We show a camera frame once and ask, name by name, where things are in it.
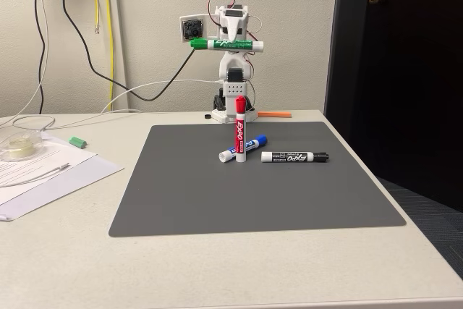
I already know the thin black cable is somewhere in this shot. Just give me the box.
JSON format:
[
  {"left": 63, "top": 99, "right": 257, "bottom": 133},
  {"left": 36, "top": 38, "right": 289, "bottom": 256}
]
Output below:
[{"left": 30, "top": 0, "right": 48, "bottom": 114}]

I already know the gray rubber mat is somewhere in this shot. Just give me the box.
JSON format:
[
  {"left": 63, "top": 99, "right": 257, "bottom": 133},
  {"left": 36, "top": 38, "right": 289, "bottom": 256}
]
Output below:
[{"left": 108, "top": 121, "right": 408, "bottom": 238}]

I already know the long yellow cable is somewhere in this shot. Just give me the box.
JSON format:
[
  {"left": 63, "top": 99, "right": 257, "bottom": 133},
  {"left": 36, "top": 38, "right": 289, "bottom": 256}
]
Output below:
[{"left": 103, "top": 0, "right": 115, "bottom": 111}]

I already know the thick black cable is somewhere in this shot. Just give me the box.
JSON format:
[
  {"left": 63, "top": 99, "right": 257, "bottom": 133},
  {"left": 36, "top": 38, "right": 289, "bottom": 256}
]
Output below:
[{"left": 60, "top": 0, "right": 197, "bottom": 103}]

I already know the long white cable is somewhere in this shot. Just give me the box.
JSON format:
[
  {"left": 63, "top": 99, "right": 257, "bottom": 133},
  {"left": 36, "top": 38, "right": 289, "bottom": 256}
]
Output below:
[{"left": 0, "top": 77, "right": 227, "bottom": 132}]

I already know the green Expo marker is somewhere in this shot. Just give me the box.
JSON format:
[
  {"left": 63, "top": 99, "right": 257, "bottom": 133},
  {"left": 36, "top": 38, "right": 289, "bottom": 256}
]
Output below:
[{"left": 190, "top": 38, "right": 265, "bottom": 51}]

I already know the red Expo marker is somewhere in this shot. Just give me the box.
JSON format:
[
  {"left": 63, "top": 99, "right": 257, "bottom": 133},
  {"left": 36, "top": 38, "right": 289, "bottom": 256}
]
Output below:
[{"left": 234, "top": 95, "right": 247, "bottom": 164}]

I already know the dark door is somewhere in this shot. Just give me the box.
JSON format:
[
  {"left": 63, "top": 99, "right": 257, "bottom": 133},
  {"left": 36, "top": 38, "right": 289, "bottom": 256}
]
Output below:
[{"left": 323, "top": 0, "right": 463, "bottom": 213}]

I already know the black Expo marker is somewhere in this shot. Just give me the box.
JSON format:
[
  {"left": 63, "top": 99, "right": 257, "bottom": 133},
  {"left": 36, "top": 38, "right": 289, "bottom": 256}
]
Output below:
[{"left": 260, "top": 151, "right": 330, "bottom": 164}]

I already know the blue Expo marker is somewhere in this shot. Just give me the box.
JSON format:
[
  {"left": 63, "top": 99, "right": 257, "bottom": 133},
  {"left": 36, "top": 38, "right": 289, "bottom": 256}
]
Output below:
[{"left": 218, "top": 134, "right": 268, "bottom": 164}]

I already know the short white plug cable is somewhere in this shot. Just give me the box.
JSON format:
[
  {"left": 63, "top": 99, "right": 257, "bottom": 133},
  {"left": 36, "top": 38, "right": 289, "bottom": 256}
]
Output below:
[{"left": 0, "top": 162, "right": 70, "bottom": 189}]

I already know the white-cased gripper camera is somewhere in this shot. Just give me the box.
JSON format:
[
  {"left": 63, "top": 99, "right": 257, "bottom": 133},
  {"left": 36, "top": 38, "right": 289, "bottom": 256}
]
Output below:
[{"left": 179, "top": 14, "right": 210, "bottom": 42}]

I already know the white paper stack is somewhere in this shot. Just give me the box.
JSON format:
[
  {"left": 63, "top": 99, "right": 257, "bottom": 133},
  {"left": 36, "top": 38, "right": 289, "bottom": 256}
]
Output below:
[{"left": 0, "top": 131, "right": 124, "bottom": 222}]

